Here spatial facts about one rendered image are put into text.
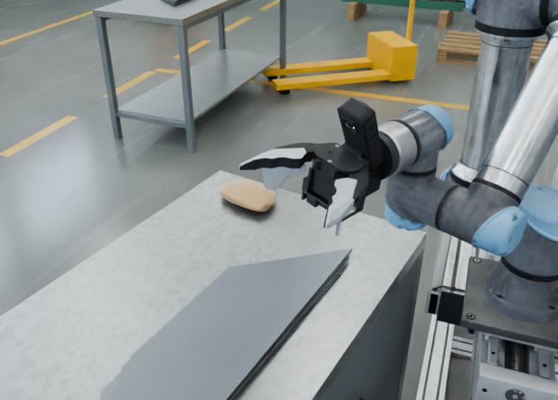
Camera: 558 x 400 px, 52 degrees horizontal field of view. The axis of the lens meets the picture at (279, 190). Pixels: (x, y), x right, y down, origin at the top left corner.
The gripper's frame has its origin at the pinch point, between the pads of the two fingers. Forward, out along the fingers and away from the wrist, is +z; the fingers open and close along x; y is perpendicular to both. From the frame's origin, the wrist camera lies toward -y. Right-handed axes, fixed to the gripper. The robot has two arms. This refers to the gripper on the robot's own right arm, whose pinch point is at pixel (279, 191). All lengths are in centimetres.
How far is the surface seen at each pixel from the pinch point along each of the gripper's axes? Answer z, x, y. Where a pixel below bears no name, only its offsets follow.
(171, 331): 2.5, 19.6, 41.3
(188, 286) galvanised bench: -9, 30, 45
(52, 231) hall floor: -53, 216, 177
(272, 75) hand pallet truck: -318, 315, 184
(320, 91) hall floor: -331, 264, 184
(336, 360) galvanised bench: -15.2, -4.2, 40.5
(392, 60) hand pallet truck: -390, 234, 156
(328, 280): -29, 10, 41
